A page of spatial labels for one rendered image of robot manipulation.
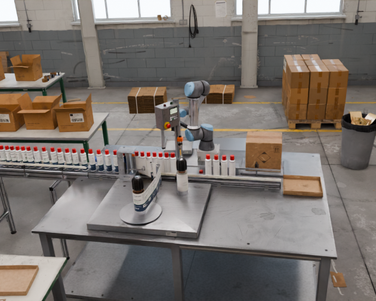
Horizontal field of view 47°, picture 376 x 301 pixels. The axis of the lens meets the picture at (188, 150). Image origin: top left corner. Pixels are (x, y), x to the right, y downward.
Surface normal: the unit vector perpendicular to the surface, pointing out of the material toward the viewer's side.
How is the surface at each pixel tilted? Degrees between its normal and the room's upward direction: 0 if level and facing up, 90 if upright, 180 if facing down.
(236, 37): 90
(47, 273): 0
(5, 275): 0
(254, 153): 90
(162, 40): 90
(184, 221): 0
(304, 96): 90
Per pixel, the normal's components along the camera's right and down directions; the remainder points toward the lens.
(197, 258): 0.00, -0.90
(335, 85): -0.08, 0.43
